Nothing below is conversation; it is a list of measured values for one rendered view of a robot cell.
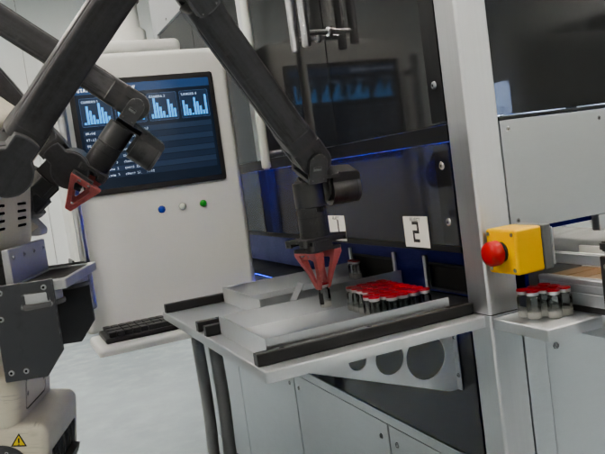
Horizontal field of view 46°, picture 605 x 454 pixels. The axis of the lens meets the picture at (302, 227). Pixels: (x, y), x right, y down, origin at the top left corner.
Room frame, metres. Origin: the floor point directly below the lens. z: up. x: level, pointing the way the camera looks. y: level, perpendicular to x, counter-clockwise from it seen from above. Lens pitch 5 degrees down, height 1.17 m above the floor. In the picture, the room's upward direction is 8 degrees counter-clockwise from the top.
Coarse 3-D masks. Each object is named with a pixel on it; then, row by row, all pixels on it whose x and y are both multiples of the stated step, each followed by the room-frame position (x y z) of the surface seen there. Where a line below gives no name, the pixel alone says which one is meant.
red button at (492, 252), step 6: (486, 246) 1.10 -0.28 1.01; (492, 246) 1.09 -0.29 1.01; (498, 246) 1.09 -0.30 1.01; (486, 252) 1.10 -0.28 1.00; (492, 252) 1.09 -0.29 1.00; (498, 252) 1.09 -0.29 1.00; (504, 252) 1.09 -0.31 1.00; (486, 258) 1.10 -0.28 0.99; (492, 258) 1.09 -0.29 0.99; (498, 258) 1.09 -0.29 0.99; (504, 258) 1.09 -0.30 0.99; (486, 264) 1.11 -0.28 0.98; (492, 264) 1.09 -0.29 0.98; (498, 264) 1.09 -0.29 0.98
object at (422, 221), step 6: (402, 216) 1.38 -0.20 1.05; (408, 216) 1.36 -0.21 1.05; (414, 216) 1.34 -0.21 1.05; (420, 216) 1.32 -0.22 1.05; (426, 216) 1.31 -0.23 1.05; (408, 222) 1.37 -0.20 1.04; (420, 222) 1.32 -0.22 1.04; (426, 222) 1.31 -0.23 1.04; (408, 228) 1.37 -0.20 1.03; (414, 228) 1.35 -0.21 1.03; (420, 228) 1.33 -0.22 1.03; (426, 228) 1.31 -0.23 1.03; (408, 234) 1.37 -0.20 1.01; (420, 234) 1.33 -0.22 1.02; (426, 234) 1.31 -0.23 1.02; (408, 240) 1.37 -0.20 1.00; (420, 240) 1.33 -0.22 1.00; (426, 240) 1.31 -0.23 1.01; (408, 246) 1.38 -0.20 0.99; (414, 246) 1.35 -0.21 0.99; (420, 246) 1.33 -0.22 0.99; (426, 246) 1.32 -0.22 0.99
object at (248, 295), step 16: (304, 272) 1.76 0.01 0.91; (336, 272) 1.79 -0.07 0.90; (400, 272) 1.57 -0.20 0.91; (224, 288) 1.66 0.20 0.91; (240, 288) 1.69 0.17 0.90; (256, 288) 1.70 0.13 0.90; (272, 288) 1.72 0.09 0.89; (288, 288) 1.73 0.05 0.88; (304, 288) 1.69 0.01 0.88; (336, 288) 1.50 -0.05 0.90; (240, 304) 1.56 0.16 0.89; (256, 304) 1.46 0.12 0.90
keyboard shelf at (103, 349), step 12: (96, 336) 1.85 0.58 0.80; (144, 336) 1.76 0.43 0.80; (156, 336) 1.75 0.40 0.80; (168, 336) 1.74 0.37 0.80; (180, 336) 1.75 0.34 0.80; (96, 348) 1.73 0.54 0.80; (108, 348) 1.69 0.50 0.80; (120, 348) 1.69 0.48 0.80; (132, 348) 1.70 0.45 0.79; (144, 348) 1.71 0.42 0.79
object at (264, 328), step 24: (240, 312) 1.33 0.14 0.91; (264, 312) 1.35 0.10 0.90; (288, 312) 1.37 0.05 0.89; (312, 312) 1.39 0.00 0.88; (336, 312) 1.37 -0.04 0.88; (384, 312) 1.16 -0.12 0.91; (408, 312) 1.18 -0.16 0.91; (240, 336) 1.20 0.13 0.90; (264, 336) 1.24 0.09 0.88; (288, 336) 1.09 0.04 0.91; (312, 336) 1.11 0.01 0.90
